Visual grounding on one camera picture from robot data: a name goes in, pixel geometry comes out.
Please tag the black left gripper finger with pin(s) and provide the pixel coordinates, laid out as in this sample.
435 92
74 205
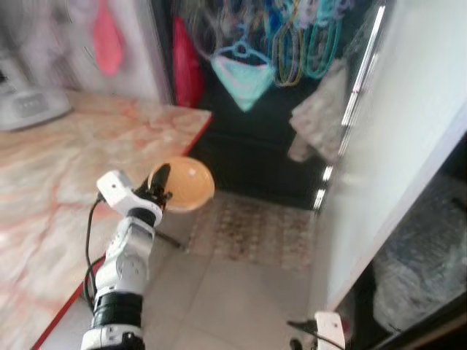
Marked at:
160 179

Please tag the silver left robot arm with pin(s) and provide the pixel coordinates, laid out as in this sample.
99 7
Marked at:
124 262

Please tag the white table appliance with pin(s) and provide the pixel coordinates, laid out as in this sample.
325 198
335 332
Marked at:
25 106

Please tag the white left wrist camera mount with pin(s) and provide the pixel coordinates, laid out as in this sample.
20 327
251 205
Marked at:
117 188

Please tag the bubble wrap sheet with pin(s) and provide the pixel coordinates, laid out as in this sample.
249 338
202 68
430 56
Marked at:
423 270

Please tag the beige patterned hanging cloth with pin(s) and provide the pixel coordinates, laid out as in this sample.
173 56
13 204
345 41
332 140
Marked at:
321 117

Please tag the pink hanging cloth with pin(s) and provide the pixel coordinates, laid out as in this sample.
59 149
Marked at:
107 40

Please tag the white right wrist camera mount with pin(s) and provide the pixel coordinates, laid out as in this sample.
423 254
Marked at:
330 332

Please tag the patterned floor mat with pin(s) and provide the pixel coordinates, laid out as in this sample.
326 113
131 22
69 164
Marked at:
252 230

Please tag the orange round plastic container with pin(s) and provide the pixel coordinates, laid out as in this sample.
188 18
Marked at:
191 184

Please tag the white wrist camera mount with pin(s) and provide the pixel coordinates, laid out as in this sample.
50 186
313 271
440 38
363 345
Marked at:
330 332
117 188

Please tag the mint garment on hanger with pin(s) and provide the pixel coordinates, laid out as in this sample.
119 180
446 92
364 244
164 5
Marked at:
244 80

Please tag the red hanging bag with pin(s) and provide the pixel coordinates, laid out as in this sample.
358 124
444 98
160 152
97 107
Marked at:
186 69

